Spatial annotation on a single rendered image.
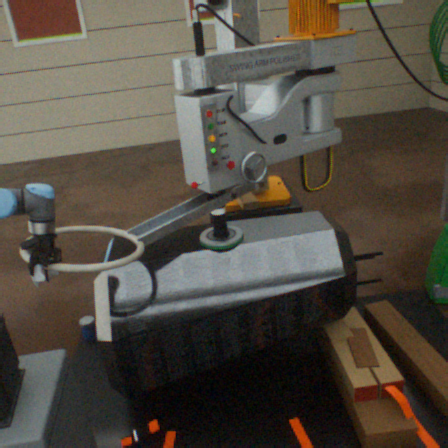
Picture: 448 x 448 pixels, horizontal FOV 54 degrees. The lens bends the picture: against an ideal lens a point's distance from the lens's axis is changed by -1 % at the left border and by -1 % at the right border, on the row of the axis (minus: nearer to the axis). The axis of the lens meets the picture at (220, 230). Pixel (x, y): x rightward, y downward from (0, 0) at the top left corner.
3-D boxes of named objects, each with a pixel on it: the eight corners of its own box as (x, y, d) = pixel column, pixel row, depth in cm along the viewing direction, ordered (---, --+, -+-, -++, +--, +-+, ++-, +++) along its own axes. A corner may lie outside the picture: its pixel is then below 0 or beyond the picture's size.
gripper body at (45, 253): (46, 269, 155) (44, 237, 151) (29, 264, 159) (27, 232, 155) (62, 263, 162) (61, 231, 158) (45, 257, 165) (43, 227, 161)
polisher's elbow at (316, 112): (289, 130, 238) (288, 93, 230) (316, 123, 247) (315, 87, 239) (315, 135, 223) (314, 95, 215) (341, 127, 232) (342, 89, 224)
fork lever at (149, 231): (244, 178, 230) (242, 169, 228) (268, 186, 215) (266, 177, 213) (126, 237, 202) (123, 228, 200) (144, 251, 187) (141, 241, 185)
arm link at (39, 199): (23, 182, 153) (53, 181, 157) (25, 216, 157) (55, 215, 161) (23, 188, 145) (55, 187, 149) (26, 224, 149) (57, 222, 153)
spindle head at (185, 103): (245, 170, 231) (238, 81, 212) (273, 179, 214) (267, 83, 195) (186, 189, 214) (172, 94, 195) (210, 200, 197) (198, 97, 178)
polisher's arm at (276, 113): (316, 155, 256) (314, 66, 235) (347, 162, 238) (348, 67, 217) (209, 190, 221) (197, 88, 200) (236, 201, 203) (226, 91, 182)
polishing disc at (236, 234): (192, 236, 225) (192, 234, 224) (228, 223, 234) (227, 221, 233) (213, 250, 208) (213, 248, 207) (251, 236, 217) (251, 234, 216)
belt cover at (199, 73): (320, 68, 241) (320, 35, 234) (357, 68, 221) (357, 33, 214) (165, 98, 195) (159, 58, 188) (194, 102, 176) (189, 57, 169)
